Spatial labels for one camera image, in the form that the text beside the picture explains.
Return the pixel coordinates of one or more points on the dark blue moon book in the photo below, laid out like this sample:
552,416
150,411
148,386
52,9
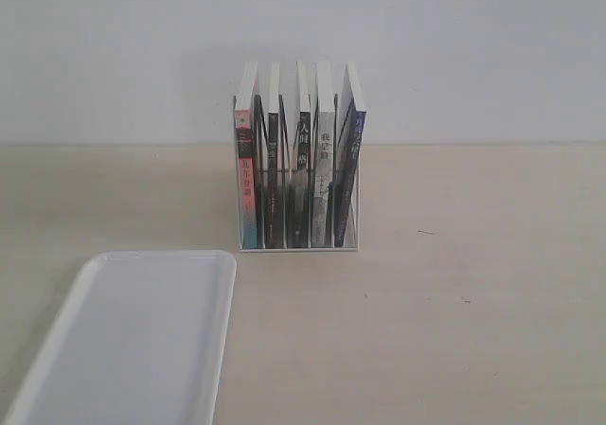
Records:
350,125

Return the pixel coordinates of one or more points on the black and white spine book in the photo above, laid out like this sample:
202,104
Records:
300,179

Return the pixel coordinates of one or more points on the grey white spine book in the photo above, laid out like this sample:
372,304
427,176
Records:
323,154

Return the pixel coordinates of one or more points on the dark brown spine book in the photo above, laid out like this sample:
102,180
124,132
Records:
273,238

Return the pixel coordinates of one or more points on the red spine book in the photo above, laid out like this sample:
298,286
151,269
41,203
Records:
243,124

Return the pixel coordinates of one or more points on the white plastic tray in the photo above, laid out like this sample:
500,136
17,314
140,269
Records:
139,339

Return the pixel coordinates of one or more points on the white wire book rack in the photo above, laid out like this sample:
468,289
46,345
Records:
260,132

